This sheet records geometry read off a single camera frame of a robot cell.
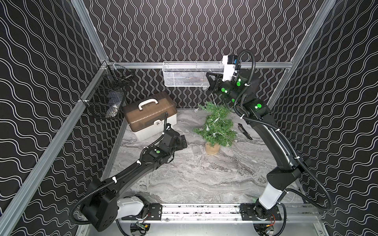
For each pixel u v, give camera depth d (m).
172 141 0.62
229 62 0.52
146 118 0.89
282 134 0.44
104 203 0.40
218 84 0.54
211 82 0.61
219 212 0.76
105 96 0.93
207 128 0.73
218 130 0.73
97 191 0.40
